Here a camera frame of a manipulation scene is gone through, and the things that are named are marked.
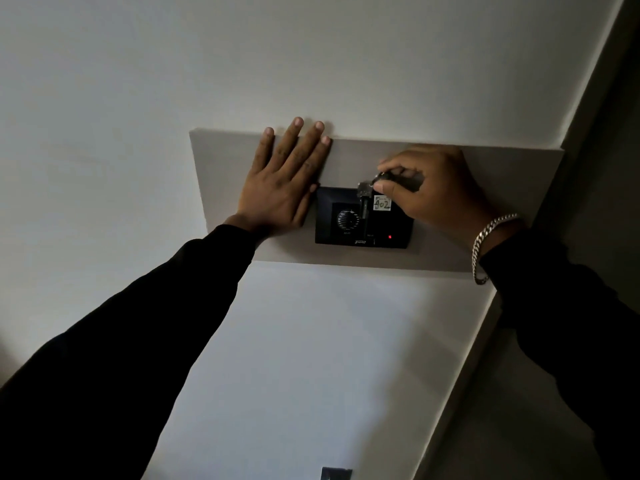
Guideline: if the person's left hand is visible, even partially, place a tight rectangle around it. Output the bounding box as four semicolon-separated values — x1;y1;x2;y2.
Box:
223;117;333;241

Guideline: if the person's right hand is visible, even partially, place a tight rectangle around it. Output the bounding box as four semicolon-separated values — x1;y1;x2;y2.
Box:
372;144;526;251

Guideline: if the dark metal key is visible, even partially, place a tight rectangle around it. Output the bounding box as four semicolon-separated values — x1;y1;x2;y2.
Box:
356;172;396;221

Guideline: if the person's right forearm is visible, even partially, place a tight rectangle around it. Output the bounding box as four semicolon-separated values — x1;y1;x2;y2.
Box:
479;226;640;480

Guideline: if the person's left forearm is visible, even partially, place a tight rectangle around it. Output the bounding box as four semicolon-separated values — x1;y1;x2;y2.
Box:
0;224;262;480

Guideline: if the black switch panel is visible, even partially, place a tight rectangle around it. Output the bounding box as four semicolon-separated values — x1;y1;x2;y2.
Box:
314;186;415;250

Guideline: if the silver chain bracelet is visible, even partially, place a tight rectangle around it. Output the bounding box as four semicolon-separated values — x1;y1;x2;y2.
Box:
471;213;522;286

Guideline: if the grey wall mounting board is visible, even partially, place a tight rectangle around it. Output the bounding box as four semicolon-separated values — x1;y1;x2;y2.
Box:
188;127;565;274

